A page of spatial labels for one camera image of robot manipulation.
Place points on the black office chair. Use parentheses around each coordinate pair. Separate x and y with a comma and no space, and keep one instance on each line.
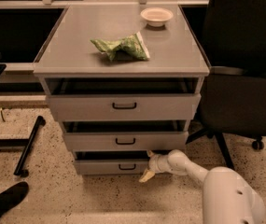
(234,94)

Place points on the black table leg base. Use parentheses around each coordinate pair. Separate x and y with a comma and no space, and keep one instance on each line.
(25,145)

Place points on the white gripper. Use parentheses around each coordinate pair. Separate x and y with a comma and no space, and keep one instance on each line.
(154,165)

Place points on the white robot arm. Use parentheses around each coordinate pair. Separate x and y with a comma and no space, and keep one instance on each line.
(227,197)

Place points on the grey drawer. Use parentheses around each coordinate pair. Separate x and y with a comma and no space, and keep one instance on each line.
(99,99)
(124,135)
(110,162)

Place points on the grey drawer cabinet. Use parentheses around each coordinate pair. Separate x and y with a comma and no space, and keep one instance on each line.
(70,52)

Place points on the grey middle drawer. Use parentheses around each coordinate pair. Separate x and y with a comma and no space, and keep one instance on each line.
(124,135)

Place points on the grey top drawer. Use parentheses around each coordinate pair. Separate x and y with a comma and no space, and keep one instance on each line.
(99,99)

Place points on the white bowl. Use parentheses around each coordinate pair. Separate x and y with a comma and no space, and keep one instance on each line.
(156,16)

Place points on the black shoe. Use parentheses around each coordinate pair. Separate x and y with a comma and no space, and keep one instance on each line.
(13,196)

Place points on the green chip bag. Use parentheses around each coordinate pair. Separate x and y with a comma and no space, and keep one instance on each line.
(133,45)

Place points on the grey bottom drawer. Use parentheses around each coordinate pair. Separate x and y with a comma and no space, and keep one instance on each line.
(110,162)

